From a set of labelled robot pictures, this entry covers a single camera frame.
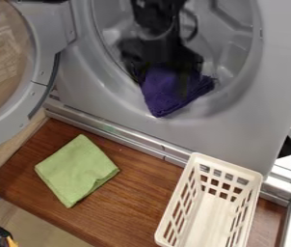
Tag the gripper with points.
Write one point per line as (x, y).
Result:
(161, 51)

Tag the purple cloth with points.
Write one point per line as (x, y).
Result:
(165, 93)

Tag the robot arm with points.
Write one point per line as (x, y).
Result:
(154, 14)

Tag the washing machine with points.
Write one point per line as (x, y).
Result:
(238, 122)

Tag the green cloth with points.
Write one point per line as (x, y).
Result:
(76, 170)

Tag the white plastic basket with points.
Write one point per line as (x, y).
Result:
(210, 209)

